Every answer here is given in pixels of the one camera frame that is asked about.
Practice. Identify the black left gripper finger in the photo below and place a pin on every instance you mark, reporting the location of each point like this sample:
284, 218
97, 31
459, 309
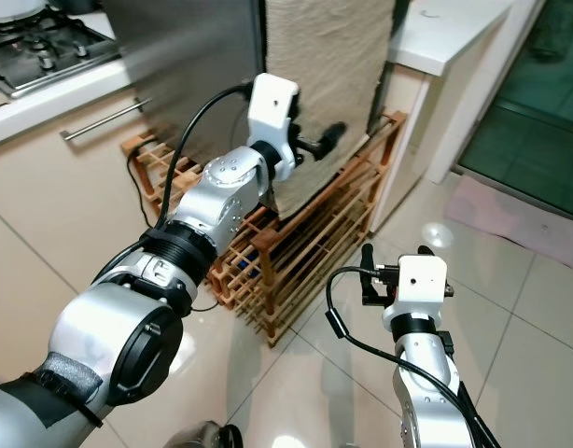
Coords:
329, 137

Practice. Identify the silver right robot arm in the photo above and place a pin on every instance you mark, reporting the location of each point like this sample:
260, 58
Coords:
431, 392

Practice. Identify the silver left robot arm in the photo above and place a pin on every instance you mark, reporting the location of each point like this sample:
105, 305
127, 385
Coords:
109, 336

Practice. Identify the beige towel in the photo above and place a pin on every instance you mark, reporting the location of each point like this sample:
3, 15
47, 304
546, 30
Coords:
324, 65

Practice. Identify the wooden slatted rack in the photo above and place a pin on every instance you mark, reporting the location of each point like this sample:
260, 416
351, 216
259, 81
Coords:
286, 271

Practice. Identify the pale pink rug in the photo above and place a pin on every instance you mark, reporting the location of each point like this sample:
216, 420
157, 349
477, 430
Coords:
510, 219

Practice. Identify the white side counter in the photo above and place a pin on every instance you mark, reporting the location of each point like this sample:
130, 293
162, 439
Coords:
445, 33

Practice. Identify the beige kitchen base cabinet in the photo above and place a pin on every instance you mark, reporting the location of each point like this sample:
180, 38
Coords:
62, 205

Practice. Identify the dark robot foot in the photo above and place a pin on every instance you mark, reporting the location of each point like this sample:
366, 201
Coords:
202, 437

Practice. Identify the steel gas stove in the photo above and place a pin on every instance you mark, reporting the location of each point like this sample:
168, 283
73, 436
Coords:
44, 56

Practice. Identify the white pot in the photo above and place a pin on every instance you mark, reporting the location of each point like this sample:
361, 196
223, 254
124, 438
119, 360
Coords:
11, 7

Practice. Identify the black cookware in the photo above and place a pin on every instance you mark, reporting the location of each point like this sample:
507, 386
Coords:
76, 6

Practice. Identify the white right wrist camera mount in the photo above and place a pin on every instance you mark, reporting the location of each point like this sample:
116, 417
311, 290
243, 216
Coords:
417, 285

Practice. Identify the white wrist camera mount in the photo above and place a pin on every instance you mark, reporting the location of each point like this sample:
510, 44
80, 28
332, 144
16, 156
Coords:
274, 103
417, 285

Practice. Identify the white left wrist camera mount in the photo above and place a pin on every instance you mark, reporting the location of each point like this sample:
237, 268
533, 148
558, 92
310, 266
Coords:
274, 103

